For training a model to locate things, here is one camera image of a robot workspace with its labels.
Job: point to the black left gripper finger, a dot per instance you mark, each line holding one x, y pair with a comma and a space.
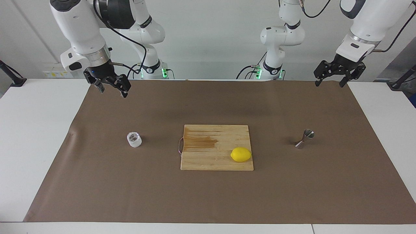
325, 67
357, 71

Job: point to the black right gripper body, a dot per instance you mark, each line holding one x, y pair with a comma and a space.
101, 72

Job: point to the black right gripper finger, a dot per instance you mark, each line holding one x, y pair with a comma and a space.
91, 78
123, 83

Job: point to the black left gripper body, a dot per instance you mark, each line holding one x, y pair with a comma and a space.
346, 63

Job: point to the small clear glass cup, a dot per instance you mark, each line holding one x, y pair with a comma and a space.
134, 140

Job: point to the steel double jigger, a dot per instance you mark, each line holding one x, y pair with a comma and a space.
305, 138

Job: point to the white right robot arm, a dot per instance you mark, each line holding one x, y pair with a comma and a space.
78, 26

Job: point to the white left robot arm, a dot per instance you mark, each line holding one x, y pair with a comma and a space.
370, 19

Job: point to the black clamp stand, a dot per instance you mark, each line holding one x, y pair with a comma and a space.
401, 81
14, 79

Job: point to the blue object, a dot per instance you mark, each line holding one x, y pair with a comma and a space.
413, 101

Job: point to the wooden cutting board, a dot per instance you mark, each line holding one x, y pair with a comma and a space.
211, 161

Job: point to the yellow lemon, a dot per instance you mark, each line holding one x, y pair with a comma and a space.
241, 154

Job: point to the brown paper table mat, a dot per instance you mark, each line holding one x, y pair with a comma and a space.
208, 195

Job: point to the white wall outlet strip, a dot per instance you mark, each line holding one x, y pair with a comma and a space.
52, 73

